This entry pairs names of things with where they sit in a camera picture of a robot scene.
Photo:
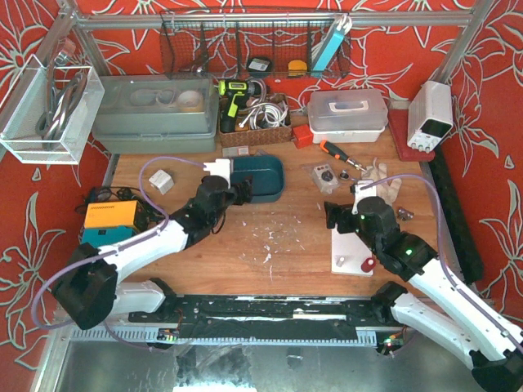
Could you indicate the white peg base plate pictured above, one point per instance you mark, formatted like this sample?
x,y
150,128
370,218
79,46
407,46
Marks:
x,y
347,254

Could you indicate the red power cube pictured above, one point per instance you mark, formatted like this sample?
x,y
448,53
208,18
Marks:
x,y
302,136

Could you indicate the blue white box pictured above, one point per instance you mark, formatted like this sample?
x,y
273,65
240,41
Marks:
x,y
324,51

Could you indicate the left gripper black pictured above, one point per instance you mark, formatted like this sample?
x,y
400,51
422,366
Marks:
x,y
243,190

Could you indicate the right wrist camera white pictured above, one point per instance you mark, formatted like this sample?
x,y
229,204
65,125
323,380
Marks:
x,y
362,189

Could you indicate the bagged white switch box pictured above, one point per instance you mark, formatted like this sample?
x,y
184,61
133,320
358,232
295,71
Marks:
x,y
323,177

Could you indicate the black wire wall basket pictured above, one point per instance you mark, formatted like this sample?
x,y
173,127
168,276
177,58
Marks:
x,y
219,43

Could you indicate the white cube adapter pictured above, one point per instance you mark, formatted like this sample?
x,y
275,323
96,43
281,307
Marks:
x,y
161,181

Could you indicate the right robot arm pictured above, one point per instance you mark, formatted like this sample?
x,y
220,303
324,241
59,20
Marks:
x,y
487,343

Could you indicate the wicker basket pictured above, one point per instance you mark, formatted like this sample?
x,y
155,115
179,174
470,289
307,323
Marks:
x,y
250,137

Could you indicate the green cordless drill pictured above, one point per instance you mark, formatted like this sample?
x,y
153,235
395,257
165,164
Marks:
x,y
237,93

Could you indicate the clear acrylic wall bin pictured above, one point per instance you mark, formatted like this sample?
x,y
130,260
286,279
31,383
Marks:
x,y
50,118

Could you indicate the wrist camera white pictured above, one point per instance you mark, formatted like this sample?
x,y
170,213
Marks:
x,y
362,189
222,167

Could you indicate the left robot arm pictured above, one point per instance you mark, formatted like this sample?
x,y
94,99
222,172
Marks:
x,y
92,292

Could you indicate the teal plastic tray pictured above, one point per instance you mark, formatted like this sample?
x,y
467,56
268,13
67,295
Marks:
x,y
267,173

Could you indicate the metal tee pipe fitting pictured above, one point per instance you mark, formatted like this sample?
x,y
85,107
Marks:
x,y
404,215

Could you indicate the black round tape measure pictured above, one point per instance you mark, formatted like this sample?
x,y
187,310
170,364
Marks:
x,y
259,67

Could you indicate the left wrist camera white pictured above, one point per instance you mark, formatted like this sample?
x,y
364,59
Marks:
x,y
222,167

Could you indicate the orange teal device box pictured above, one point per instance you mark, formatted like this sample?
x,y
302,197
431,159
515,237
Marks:
x,y
112,222

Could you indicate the grey plastic storage box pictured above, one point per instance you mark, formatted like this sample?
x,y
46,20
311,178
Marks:
x,y
152,114

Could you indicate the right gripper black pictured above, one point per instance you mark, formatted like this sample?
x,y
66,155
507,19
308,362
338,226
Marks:
x,y
332,215

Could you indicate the white plastic toolbox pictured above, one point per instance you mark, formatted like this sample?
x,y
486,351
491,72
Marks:
x,y
347,116

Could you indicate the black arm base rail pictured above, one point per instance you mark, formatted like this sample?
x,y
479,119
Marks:
x,y
304,318

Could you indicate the white power supply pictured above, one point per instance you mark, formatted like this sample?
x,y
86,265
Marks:
x,y
430,116

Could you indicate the large red spring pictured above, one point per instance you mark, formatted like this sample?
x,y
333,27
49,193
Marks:
x,y
368,265

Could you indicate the orange black screwdriver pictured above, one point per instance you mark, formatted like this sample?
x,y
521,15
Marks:
x,y
336,152

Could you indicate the white knit work glove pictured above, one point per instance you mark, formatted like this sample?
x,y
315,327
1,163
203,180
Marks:
x,y
387,190

